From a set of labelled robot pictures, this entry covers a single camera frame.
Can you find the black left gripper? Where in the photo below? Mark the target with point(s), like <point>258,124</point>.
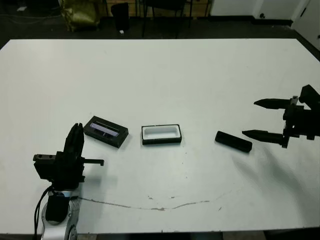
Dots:
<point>68,172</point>

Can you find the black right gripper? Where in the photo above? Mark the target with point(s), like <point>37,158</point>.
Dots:
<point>300,122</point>

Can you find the black printed box lid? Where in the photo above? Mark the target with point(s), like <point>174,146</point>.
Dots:
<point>106,131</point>

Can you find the black camera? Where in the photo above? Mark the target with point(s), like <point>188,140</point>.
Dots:
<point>233,141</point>

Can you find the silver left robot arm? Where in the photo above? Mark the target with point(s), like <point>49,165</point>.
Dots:
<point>57,210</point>

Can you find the black box with white inlay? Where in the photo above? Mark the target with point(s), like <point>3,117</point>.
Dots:
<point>161,132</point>

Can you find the black round door stop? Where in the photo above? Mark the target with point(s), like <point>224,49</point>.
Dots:
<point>262,15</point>

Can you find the white door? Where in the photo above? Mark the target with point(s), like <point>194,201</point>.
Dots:
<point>307,20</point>

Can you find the crumpled plastic bag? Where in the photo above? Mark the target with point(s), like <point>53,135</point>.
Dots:
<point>80,15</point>

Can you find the black waste bin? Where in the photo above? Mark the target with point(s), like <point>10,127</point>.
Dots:
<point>120,16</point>

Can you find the white paper sheet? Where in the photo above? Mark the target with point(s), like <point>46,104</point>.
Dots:
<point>22,9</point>

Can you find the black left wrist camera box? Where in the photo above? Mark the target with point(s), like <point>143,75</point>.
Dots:
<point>45,167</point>

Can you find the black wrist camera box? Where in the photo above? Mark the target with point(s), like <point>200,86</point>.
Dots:
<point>310,96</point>
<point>45,167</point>

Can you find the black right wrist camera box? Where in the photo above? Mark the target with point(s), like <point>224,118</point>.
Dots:
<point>310,96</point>

